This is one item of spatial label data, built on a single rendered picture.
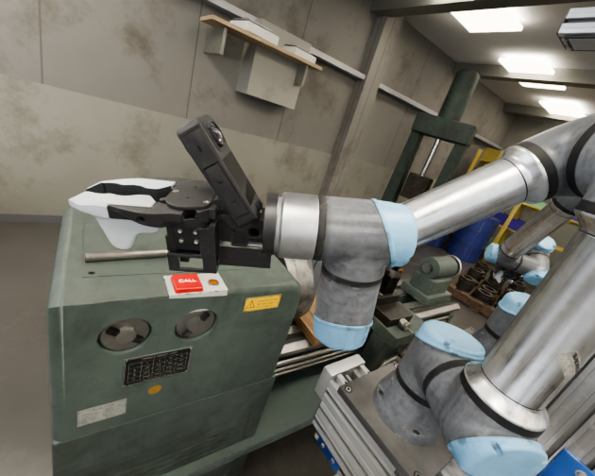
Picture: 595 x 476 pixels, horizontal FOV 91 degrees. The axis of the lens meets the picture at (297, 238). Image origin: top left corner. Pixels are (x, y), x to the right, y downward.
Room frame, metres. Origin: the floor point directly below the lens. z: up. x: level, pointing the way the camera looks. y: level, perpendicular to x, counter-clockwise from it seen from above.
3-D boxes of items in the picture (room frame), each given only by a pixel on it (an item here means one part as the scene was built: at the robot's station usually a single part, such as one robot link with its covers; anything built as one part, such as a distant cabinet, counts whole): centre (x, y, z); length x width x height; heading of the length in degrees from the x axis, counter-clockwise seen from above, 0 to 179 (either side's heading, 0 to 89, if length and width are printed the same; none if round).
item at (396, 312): (1.38, -0.46, 0.95); 0.43 x 0.18 x 0.04; 39
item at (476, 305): (4.13, -3.00, 0.24); 1.36 x 0.94 x 0.49; 141
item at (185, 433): (0.76, 0.30, 0.43); 0.60 x 0.48 x 0.86; 129
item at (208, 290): (0.58, 0.20, 1.23); 0.13 x 0.08 x 0.06; 129
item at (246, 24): (3.31, 1.02, 2.29); 0.40 x 0.38 x 0.10; 131
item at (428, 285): (1.78, -0.93, 1.01); 0.30 x 0.20 x 0.29; 129
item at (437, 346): (0.49, -0.35, 1.33); 0.13 x 0.12 x 0.14; 8
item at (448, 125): (5.28, -1.72, 1.50); 0.98 x 0.79 x 3.00; 41
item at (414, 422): (0.50, -0.35, 1.21); 0.15 x 0.15 x 0.10
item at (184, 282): (0.57, 0.21, 1.26); 0.06 x 0.06 x 0.02; 39
